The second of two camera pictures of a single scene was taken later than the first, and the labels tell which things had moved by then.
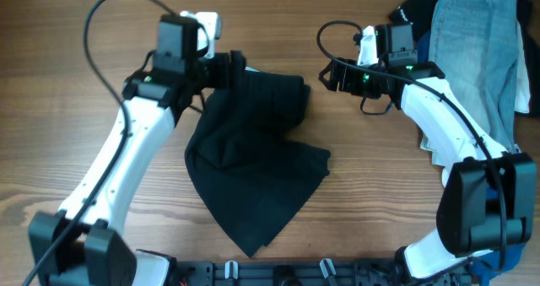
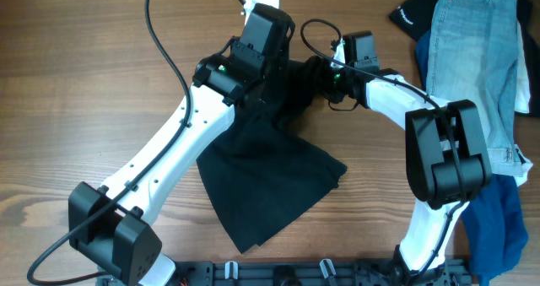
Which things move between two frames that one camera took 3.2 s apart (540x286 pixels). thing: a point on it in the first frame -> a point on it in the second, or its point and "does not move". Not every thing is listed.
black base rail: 299,272 does not move
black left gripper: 224,72 -> 279,67
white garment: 522,105 does not move
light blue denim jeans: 475,45 does not move
